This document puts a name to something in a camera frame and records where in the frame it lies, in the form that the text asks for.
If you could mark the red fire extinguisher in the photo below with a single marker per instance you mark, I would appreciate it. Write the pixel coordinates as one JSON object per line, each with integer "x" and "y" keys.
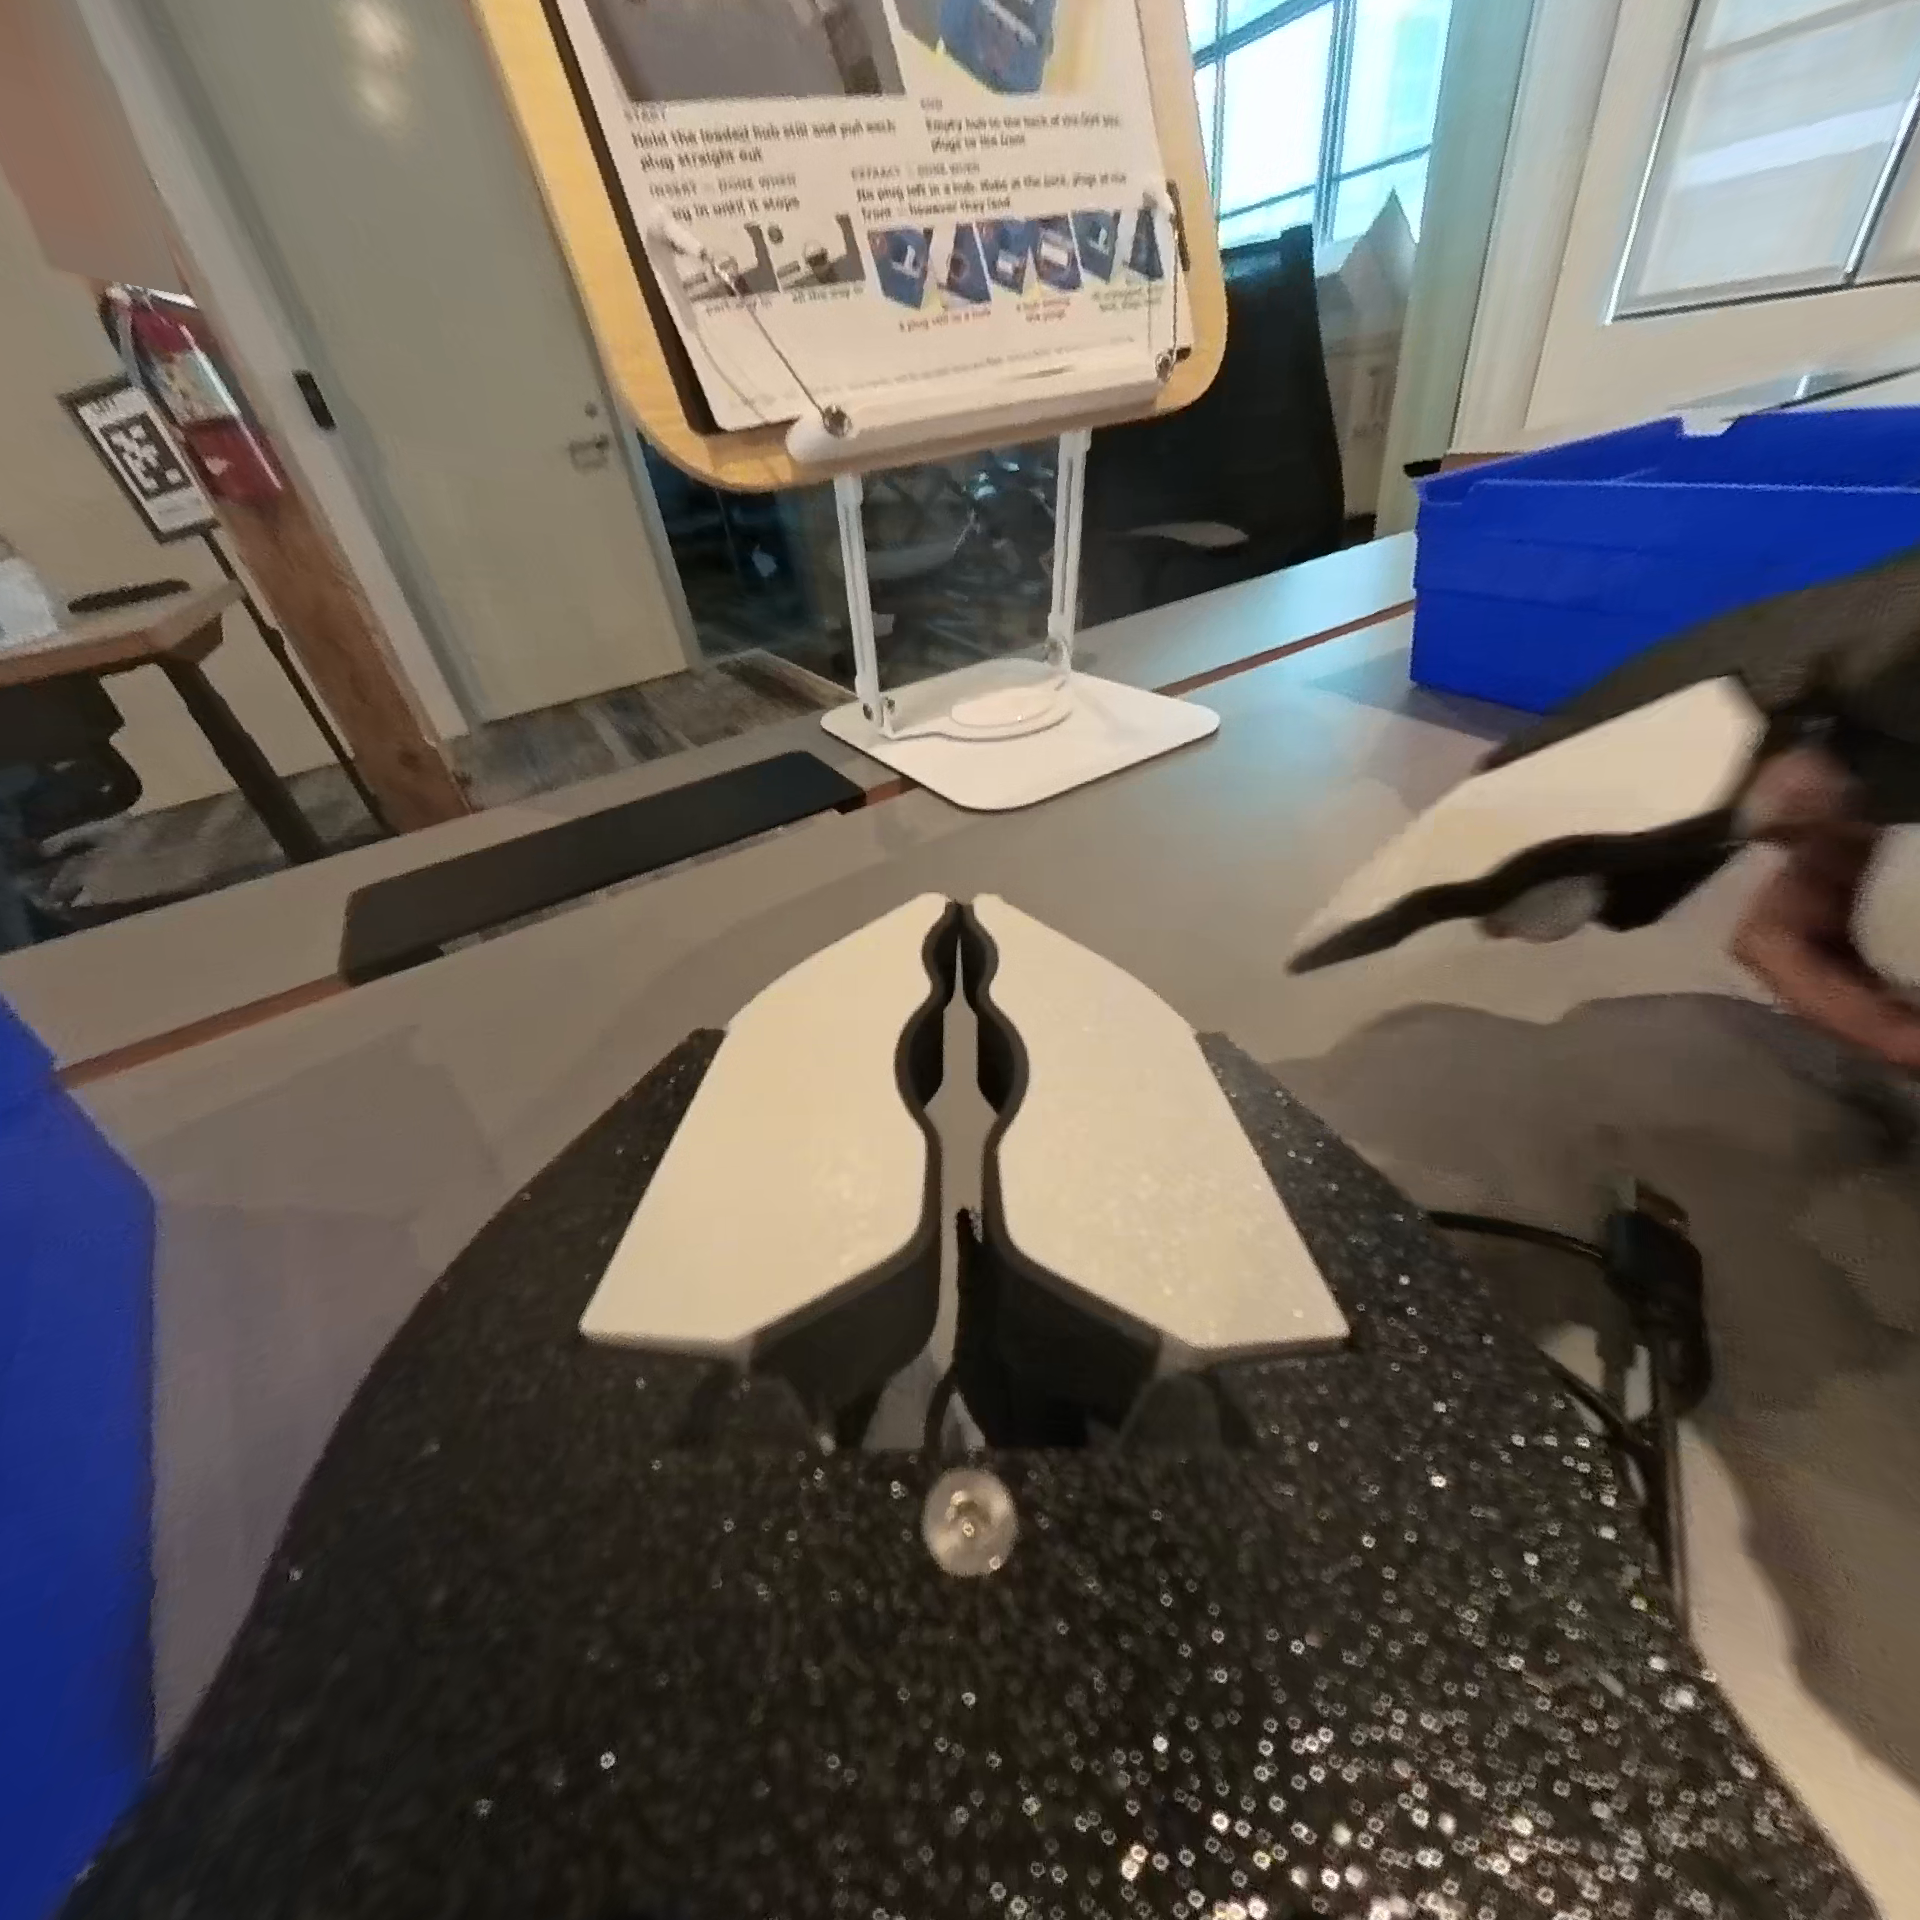
{"x": 224, "y": 435}

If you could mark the black remote control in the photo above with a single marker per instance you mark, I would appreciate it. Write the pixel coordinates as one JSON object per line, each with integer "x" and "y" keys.
{"x": 129, "y": 598}

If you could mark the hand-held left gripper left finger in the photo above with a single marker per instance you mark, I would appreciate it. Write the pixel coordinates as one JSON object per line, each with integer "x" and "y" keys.
{"x": 780, "y": 1170}

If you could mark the cardboard box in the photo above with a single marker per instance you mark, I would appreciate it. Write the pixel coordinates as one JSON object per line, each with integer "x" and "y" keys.
{"x": 1366, "y": 360}

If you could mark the black desk pad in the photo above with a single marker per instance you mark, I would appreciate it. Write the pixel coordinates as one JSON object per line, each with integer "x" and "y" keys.
{"x": 600, "y": 855}

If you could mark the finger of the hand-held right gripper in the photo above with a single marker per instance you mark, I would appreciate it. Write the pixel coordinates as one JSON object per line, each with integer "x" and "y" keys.
{"x": 1575, "y": 795}

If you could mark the wooden board with instruction sheet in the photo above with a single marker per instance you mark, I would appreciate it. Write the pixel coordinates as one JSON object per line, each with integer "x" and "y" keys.
{"x": 902, "y": 329}

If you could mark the white board stand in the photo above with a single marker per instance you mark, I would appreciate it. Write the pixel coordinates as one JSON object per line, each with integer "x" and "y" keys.
{"x": 1049, "y": 750}

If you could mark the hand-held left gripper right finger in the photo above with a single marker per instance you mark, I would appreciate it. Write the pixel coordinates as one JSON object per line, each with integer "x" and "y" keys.
{"x": 1155, "y": 1185}

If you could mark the black and white tag sign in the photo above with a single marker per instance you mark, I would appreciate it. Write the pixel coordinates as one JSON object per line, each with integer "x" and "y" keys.
{"x": 142, "y": 457}

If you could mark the black office chair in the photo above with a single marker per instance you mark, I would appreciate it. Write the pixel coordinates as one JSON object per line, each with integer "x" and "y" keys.
{"x": 1277, "y": 420}
{"x": 60, "y": 779}

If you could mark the dark grey usb hub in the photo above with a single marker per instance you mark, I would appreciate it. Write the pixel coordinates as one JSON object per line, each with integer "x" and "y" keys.
{"x": 1651, "y": 1290}

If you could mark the blue plastic bin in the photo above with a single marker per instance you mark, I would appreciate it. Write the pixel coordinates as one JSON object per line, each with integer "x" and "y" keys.
{"x": 1575, "y": 600}
{"x": 76, "y": 1348}

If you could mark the black card reader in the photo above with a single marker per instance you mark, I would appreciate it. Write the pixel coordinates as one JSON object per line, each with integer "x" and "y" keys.
{"x": 315, "y": 400}

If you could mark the wooden side table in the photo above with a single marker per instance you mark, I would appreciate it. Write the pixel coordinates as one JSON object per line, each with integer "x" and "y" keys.
{"x": 120, "y": 639}

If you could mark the person's right hand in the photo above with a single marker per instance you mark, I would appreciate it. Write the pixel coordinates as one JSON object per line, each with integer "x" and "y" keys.
{"x": 1823, "y": 900}

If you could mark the grey door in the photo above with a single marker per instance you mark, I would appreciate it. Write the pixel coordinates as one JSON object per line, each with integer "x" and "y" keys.
{"x": 452, "y": 375}

